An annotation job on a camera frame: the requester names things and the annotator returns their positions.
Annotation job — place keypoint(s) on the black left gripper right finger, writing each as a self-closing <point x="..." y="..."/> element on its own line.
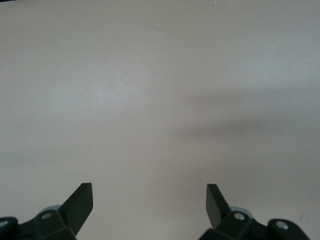
<point x="217" y="212"/>

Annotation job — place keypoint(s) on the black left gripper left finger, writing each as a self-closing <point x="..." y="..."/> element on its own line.
<point x="77" y="210"/>

